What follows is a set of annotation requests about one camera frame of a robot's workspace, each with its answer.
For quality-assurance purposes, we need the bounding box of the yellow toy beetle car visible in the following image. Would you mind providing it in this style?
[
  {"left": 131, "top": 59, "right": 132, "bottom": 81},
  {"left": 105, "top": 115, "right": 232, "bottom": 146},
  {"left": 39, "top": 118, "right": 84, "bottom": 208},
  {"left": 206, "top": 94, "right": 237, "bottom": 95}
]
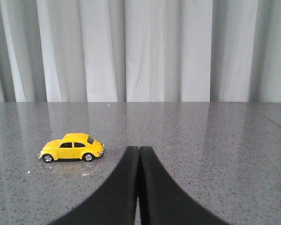
[{"left": 38, "top": 133, "right": 104, "bottom": 163}]

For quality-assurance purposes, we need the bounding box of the grey pleated curtain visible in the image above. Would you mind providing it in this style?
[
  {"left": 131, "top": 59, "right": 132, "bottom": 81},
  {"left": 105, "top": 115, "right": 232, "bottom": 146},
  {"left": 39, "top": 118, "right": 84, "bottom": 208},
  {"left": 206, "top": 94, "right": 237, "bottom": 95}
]
[{"left": 0, "top": 0, "right": 281, "bottom": 102}]

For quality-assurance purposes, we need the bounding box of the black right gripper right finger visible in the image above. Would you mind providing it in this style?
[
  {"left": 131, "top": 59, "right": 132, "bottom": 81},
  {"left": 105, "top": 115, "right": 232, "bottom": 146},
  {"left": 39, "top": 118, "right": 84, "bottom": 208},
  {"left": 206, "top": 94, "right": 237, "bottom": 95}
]
[{"left": 139, "top": 146, "right": 227, "bottom": 225}]

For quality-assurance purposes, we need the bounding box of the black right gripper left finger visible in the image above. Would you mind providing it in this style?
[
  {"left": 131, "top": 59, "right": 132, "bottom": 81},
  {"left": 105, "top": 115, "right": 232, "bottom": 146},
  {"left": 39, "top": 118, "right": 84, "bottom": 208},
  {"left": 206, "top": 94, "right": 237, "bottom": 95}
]
[{"left": 51, "top": 146, "right": 139, "bottom": 225}]

